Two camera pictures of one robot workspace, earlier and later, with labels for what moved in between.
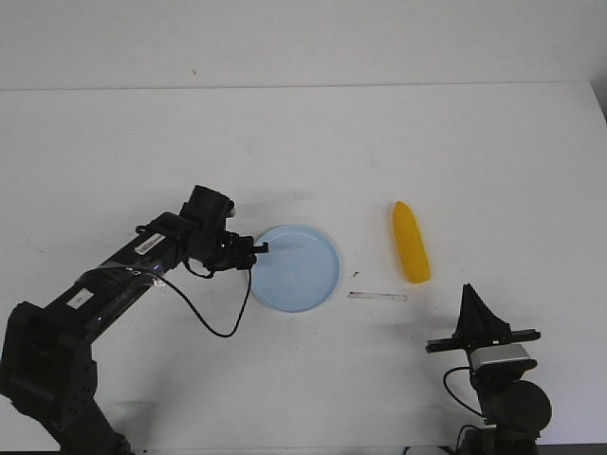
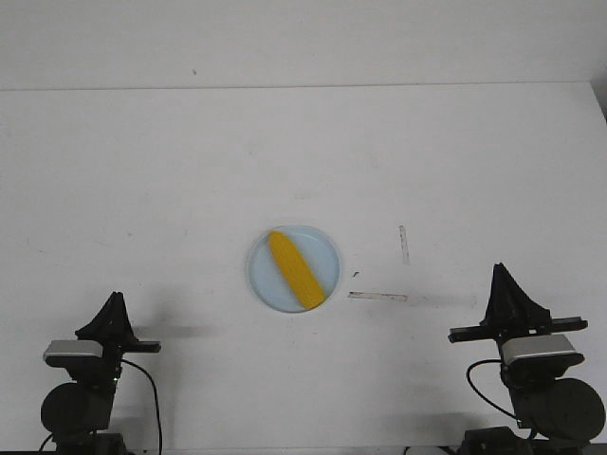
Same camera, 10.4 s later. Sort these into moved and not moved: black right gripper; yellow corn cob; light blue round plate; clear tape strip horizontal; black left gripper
Moved: yellow corn cob; black left gripper; black right gripper
Not moved: clear tape strip horizontal; light blue round plate
